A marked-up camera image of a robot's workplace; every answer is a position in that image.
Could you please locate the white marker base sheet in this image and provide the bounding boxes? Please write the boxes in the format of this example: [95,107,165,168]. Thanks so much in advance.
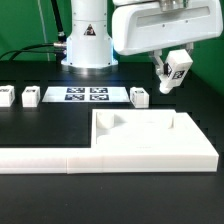
[43,87,129,103]

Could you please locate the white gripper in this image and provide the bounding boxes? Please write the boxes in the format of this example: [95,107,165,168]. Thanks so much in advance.
[112,0,223,77]

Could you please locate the black cables at base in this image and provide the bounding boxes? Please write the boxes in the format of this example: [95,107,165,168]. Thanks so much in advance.
[0,0,68,62]

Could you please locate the white L-shaped obstacle fence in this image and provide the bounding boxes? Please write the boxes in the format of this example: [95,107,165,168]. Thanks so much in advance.
[0,112,220,175]

